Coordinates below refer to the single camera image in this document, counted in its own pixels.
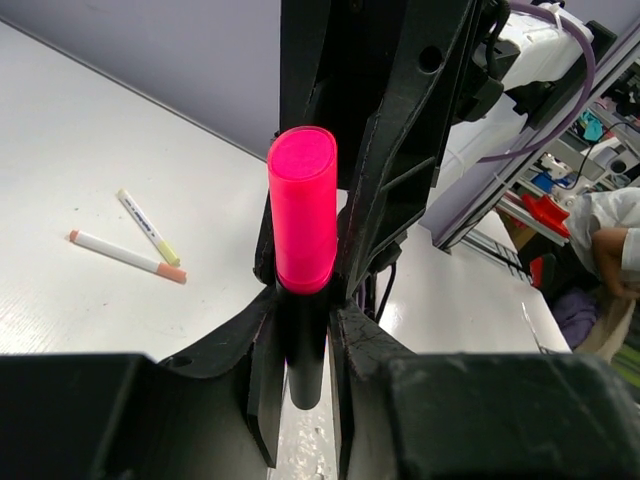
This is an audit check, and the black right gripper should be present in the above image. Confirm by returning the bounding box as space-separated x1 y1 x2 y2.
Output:
278 1 505 304

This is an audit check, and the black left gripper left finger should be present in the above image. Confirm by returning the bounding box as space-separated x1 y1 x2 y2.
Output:
1 287 282 479

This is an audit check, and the red plastic part background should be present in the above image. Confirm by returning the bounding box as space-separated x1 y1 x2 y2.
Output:
521 194 570 238

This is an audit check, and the peach-capped white marker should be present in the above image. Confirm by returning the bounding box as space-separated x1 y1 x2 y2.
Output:
69 230 187 284

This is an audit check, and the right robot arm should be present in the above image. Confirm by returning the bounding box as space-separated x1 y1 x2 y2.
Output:
254 1 615 298

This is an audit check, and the pale yellow white marker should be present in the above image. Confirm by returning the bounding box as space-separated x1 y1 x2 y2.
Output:
116 189 181 267

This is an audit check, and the pink highlighter cap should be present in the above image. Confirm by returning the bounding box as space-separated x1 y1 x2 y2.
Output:
267 126 338 294

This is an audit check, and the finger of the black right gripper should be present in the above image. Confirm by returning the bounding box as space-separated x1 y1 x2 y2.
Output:
253 196 277 286

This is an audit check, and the black pink highlighter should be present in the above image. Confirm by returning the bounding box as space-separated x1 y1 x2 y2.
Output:
275 276 330 410

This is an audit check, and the person's hand in background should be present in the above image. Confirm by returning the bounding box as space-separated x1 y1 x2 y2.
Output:
592 228 639 300

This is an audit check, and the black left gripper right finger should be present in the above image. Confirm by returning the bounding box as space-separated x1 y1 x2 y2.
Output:
329 302 639 479

